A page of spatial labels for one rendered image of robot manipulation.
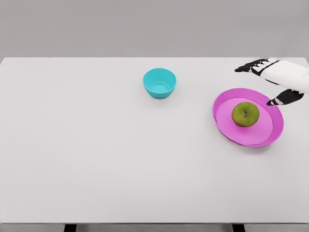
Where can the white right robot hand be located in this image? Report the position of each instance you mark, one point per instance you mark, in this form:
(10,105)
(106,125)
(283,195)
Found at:
(285,73)

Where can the green apple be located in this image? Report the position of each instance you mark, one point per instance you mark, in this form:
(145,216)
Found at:
(245,114)

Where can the pink plate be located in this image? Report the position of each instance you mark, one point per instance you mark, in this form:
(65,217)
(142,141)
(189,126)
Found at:
(253,135)

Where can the blue bowl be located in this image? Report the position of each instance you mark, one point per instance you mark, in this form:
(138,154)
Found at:
(159,83)

